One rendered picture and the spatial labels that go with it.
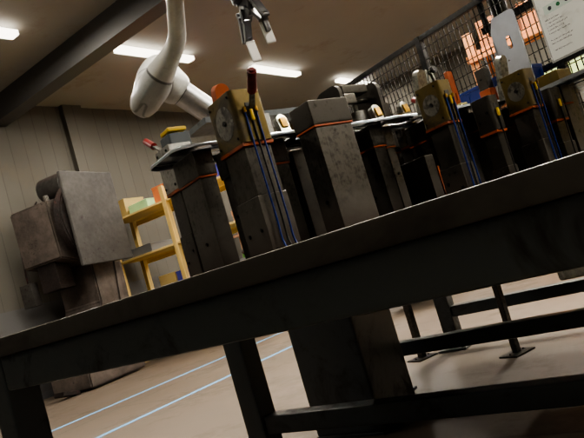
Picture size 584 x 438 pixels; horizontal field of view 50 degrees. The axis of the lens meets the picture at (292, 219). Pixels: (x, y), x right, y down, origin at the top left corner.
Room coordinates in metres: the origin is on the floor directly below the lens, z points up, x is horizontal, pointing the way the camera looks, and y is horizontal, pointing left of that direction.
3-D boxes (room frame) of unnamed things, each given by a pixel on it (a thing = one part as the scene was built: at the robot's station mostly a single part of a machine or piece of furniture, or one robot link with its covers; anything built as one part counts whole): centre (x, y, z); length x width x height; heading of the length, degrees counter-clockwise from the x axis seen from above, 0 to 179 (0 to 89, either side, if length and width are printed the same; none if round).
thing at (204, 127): (1.97, 0.05, 1.16); 0.37 x 0.14 x 0.02; 125
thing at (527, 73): (1.88, -0.79, 0.87); 0.12 x 0.07 x 0.35; 35
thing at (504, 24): (2.23, -0.93, 1.17); 0.12 x 0.01 x 0.34; 35
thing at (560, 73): (2.14, -1.01, 0.88); 0.08 x 0.08 x 0.36; 35
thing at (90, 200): (7.23, 2.64, 1.28); 1.31 x 1.17 x 2.55; 144
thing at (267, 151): (1.33, 0.04, 0.88); 0.14 x 0.09 x 0.36; 35
